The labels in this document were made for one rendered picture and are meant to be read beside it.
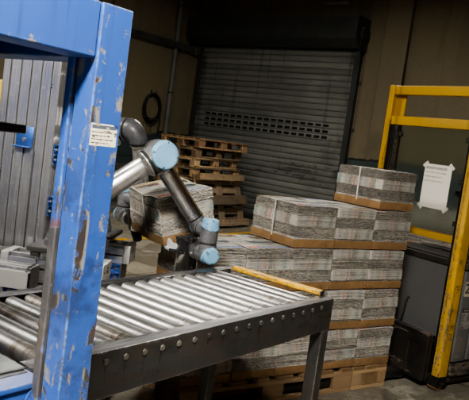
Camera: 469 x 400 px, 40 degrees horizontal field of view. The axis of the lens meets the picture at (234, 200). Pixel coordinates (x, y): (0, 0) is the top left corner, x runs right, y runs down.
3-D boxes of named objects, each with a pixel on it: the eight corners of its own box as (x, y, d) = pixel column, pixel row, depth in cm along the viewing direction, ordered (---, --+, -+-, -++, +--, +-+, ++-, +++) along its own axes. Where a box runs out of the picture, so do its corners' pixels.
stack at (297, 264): (140, 386, 339) (159, 230, 331) (307, 366, 405) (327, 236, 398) (175, 417, 307) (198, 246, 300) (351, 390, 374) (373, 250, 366)
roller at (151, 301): (113, 296, 224) (114, 282, 224) (217, 335, 196) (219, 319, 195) (101, 298, 220) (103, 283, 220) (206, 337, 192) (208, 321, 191)
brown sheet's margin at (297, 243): (249, 232, 363) (250, 225, 363) (288, 234, 380) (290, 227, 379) (293, 247, 332) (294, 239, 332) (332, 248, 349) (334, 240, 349)
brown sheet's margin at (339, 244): (290, 234, 381) (291, 227, 380) (326, 236, 397) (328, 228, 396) (334, 248, 349) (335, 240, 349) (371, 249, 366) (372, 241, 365)
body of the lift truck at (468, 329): (365, 350, 457) (382, 239, 449) (416, 344, 488) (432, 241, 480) (446, 388, 400) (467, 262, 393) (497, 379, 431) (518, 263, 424)
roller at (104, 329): (32, 307, 198) (34, 291, 198) (139, 354, 170) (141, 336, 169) (18, 309, 194) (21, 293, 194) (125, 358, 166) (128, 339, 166)
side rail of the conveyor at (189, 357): (318, 325, 249) (322, 295, 248) (330, 329, 245) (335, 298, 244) (13, 413, 142) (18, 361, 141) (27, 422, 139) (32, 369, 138)
